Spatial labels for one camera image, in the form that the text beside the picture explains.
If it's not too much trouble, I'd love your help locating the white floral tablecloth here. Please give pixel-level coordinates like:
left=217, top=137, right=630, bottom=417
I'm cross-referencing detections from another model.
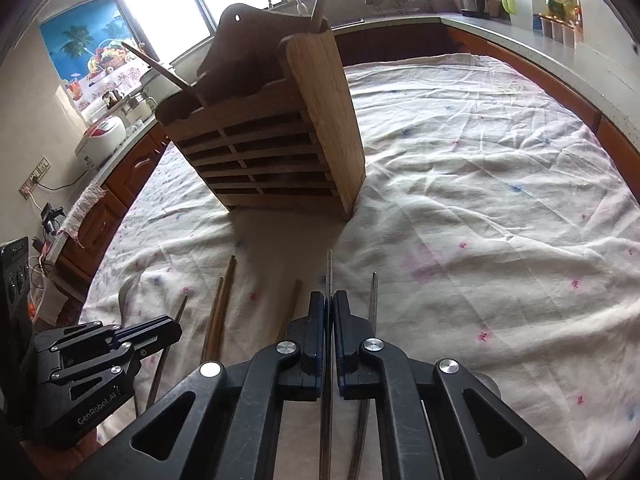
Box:
left=77, top=52, right=640, bottom=480

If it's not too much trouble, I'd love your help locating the tropical beach wall poster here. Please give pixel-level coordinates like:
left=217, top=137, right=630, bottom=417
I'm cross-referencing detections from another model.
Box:
left=39, top=0, right=168, bottom=123

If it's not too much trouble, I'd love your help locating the black charger gadget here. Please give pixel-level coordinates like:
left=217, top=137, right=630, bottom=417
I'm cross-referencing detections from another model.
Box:
left=40, top=202, right=67, bottom=236

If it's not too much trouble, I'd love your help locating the brown wooden base cabinet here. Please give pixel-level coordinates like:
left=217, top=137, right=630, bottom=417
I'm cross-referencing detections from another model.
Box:
left=55, top=125, right=171, bottom=281
left=332, top=22, right=461, bottom=67
left=440, top=25, right=640, bottom=186

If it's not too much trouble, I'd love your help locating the white pink rice cooker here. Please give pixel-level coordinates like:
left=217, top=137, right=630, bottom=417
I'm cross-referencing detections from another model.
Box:
left=75, top=115, right=128, bottom=168

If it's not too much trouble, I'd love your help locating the wall socket strip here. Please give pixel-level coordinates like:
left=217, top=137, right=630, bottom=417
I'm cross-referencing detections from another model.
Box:
left=19, top=157, right=52, bottom=196

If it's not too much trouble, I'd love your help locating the wooden utensil holder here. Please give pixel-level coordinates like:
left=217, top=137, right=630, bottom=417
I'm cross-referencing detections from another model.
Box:
left=155, top=2, right=367, bottom=222

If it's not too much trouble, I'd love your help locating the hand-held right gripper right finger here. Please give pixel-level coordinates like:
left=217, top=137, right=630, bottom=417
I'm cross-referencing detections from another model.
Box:
left=333, top=290, right=587, bottom=480

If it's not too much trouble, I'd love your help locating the white steamer pot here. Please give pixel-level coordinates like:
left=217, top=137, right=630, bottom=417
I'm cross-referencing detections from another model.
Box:
left=141, top=67, right=174, bottom=98

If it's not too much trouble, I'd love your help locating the white seasoning jar set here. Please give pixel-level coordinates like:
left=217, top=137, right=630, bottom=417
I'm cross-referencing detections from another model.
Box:
left=540, top=12, right=581, bottom=48

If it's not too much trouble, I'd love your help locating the white pitcher green handle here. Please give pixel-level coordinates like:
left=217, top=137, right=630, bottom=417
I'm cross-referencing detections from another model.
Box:
left=501, top=0, right=533, bottom=26

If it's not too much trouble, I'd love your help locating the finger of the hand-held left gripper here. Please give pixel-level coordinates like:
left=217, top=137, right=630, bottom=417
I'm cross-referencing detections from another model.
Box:
left=34, top=314, right=183, bottom=358
left=47, top=342, right=152, bottom=387

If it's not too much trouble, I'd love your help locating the kitchen window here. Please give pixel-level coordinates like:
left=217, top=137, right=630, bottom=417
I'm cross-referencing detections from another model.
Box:
left=120, top=0, right=473, bottom=56

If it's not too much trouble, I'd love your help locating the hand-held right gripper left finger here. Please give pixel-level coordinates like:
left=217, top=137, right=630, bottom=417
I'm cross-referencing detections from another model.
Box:
left=70, top=290, right=328, bottom=480

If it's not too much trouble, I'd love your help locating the black power cable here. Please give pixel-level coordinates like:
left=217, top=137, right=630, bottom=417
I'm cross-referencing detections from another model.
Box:
left=35, top=167, right=93, bottom=193

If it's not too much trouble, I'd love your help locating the small white appliance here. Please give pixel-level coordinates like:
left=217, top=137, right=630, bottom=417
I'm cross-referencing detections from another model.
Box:
left=120, top=92, right=156, bottom=126

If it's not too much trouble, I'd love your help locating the grey kitchen countertop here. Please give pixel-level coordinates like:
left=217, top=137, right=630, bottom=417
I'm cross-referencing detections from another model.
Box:
left=47, top=10, right=640, bottom=261

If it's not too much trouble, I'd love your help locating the white lace cloth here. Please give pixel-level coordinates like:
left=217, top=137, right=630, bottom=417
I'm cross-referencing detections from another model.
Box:
left=57, top=180, right=103, bottom=248

